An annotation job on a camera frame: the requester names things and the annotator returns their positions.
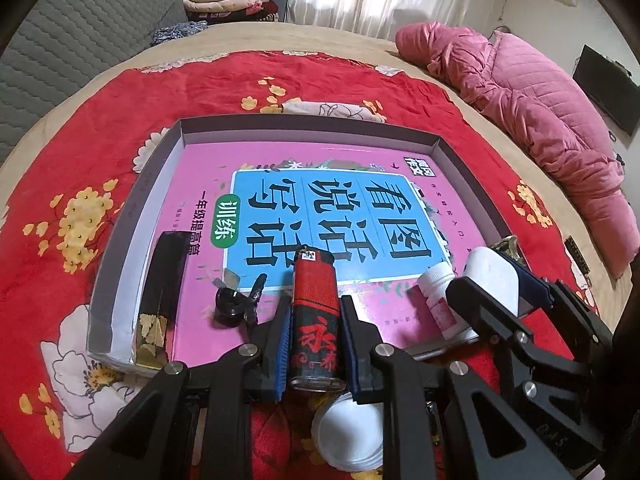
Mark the grey cardboard box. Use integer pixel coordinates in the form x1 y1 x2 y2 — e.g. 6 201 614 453
86 116 523 376

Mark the black television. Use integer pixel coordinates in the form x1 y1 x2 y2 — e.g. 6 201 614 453
571 44 640 137

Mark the pink quilt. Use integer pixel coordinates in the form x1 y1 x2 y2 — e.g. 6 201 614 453
395 21 640 280

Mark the red floral blanket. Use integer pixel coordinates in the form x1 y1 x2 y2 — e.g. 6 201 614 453
0 50 598 480

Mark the pink and blue book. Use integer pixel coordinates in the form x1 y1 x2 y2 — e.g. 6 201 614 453
134 142 501 363

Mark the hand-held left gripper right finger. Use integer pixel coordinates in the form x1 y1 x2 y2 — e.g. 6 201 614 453
339 296 546 480

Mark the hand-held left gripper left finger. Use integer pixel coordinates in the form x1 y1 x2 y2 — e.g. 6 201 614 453
65 292 297 480

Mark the white bottle with red label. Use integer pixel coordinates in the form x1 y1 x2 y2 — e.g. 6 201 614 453
417 265 483 346

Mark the grey quilted cover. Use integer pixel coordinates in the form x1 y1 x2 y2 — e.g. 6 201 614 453
0 0 190 163

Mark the blue patterned cloth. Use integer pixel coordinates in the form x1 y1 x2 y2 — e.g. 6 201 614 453
149 21 209 49

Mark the white round lid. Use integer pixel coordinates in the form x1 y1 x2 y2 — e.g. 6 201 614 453
311 394 387 472

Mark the black bar with gold end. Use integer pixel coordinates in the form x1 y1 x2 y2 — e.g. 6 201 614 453
131 232 189 372

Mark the red lighter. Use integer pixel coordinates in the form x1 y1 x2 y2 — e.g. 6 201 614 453
289 244 348 392

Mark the pink folded garment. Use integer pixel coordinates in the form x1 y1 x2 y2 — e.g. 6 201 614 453
183 0 264 14

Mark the dark red folded garment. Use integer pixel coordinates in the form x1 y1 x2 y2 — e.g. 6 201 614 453
187 1 282 24

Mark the dark tag with gold print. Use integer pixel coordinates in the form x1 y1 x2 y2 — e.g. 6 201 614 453
564 237 589 274

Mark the black clip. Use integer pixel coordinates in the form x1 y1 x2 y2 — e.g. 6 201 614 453
212 274 268 328

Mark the white rounded plastic case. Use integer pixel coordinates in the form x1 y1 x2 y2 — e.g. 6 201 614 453
462 246 522 318

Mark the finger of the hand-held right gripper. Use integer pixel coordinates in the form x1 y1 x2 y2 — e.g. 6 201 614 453
446 275 597 402
501 251 615 357

